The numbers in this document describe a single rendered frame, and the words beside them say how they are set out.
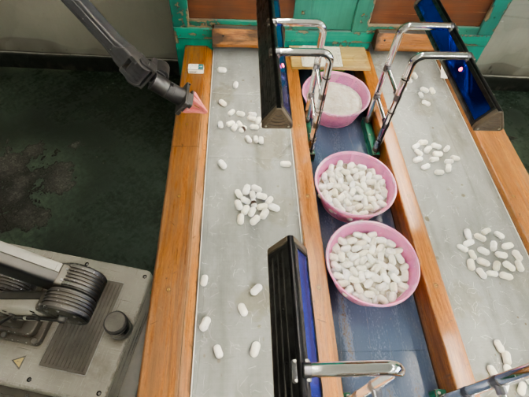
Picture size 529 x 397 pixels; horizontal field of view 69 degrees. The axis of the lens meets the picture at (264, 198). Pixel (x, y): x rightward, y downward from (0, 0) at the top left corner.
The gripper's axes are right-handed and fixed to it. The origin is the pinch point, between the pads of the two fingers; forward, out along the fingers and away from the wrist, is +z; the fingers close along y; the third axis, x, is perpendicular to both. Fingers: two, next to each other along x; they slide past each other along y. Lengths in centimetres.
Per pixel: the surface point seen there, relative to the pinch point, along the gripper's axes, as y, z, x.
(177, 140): -6.8, -2.7, 11.5
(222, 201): -30.4, 11.0, 3.4
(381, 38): 45, 55, -45
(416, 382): -83, 55, -24
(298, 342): -83, -1, -35
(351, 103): 17, 50, -27
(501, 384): -89, 38, -50
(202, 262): -52, 7, 6
